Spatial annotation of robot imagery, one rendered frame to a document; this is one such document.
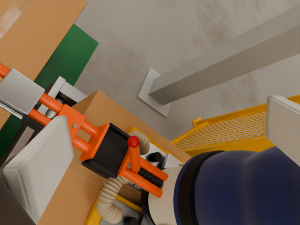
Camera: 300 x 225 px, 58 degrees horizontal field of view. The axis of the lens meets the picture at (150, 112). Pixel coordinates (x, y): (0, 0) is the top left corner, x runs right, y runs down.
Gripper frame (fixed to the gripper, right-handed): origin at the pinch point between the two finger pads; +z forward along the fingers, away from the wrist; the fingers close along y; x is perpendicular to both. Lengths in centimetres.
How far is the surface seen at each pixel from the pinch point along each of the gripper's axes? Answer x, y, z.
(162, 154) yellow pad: -30, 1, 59
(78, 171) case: -26, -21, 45
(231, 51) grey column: -10, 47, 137
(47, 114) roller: -22, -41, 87
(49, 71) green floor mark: -13, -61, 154
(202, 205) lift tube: -26.4, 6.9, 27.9
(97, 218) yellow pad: -37, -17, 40
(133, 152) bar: -15.8, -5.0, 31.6
